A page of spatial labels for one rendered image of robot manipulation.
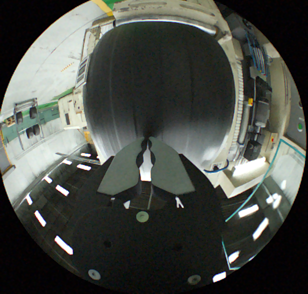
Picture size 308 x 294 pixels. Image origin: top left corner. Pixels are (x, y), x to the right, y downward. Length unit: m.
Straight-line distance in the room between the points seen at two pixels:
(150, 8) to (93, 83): 0.33
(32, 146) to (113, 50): 11.09
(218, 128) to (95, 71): 0.20
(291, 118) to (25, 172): 12.01
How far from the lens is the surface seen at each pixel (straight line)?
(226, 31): 0.42
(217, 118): 0.15
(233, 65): 0.53
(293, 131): 0.64
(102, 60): 0.16
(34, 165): 11.48
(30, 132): 5.28
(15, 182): 11.56
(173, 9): 0.42
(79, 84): 0.18
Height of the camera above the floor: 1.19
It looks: 24 degrees up
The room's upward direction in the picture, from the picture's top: 178 degrees clockwise
